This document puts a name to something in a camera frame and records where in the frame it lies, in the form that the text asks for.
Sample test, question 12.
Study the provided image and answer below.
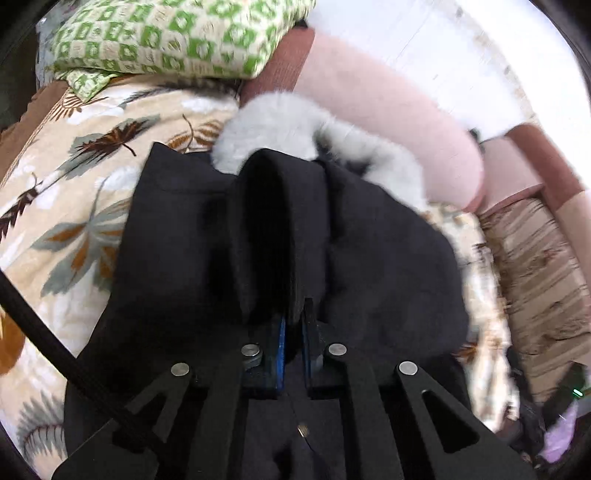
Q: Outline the leaf-print beige blanket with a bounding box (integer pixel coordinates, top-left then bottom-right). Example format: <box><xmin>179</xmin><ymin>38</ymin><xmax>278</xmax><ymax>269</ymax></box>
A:
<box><xmin>0</xmin><ymin>76</ymin><xmax>523</xmax><ymax>477</ymax></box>

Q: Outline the purple cloth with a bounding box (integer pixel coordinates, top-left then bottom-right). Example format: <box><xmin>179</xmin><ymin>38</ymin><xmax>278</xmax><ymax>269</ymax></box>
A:
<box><xmin>538</xmin><ymin>402</ymin><xmax>585</xmax><ymax>464</ymax></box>

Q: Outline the black coat with fur hood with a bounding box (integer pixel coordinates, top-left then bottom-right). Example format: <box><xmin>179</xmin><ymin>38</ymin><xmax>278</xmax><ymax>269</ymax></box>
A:
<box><xmin>64</xmin><ymin>91</ymin><xmax>472</xmax><ymax>480</ymax></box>

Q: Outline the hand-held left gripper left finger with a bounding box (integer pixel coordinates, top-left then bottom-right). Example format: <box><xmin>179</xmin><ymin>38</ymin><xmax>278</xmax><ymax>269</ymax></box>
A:
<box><xmin>51</xmin><ymin>318</ymin><xmax>288</xmax><ymax>480</ymax></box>

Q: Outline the black cable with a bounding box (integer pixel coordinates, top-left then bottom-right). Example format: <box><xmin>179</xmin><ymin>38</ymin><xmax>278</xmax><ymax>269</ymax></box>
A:
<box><xmin>0</xmin><ymin>271</ymin><xmax>155</xmax><ymax>450</ymax></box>

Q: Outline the green patterned pillow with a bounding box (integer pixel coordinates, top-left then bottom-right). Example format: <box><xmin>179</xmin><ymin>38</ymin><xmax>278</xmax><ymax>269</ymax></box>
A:
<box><xmin>48</xmin><ymin>0</ymin><xmax>317</xmax><ymax>103</ymax></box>

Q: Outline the pink and brown cushion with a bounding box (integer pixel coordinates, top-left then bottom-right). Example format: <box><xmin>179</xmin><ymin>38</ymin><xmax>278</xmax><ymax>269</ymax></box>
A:
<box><xmin>478</xmin><ymin>124</ymin><xmax>591</xmax><ymax>217</ymax></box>

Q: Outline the beige striped bed sheet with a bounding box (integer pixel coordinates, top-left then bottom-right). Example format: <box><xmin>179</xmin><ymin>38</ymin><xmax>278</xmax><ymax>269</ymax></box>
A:
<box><xmin>480</xmin><ymin>196</ymin><xmax>591</xmax><ymax>403</ymax></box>

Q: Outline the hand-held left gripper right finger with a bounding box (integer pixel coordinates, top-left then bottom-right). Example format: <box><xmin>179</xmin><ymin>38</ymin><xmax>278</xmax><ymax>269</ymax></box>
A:
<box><xmin>301</xmin><ymin>298</ymin><xmax>542</xmax><ymax>480</ymax></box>

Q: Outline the brown cloth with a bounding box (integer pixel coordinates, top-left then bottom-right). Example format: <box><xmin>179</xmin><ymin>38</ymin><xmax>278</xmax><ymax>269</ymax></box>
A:
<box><xmin>0</xmin><ymin>80</ymin><xmax>70</xmax><ymax>183</ymax></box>

